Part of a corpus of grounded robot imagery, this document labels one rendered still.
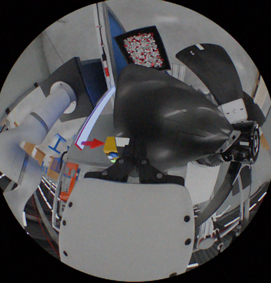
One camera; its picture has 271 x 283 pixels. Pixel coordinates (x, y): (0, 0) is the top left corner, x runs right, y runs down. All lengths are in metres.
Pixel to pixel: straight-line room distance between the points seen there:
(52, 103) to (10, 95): 1.34
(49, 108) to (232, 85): 0.60
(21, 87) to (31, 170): 1.50
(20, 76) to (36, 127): 1.52
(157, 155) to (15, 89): 1.75
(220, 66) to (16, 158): 0.64
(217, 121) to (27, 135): 0.45
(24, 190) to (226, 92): 0.66
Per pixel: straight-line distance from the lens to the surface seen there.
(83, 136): 0.20
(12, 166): 0.33
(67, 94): 0.45
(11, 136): 0.33
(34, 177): 0.35
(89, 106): 0.43
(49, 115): 0.37
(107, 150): 0.43
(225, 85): 0.32
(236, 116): 0.32
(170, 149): 0.15
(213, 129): 0.16
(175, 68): 1.27
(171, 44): 1.36
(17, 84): 1.74
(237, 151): 0.29
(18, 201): 0.38
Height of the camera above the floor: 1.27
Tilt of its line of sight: 37 degrees down
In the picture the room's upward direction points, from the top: 176 degrees counter-clockwise
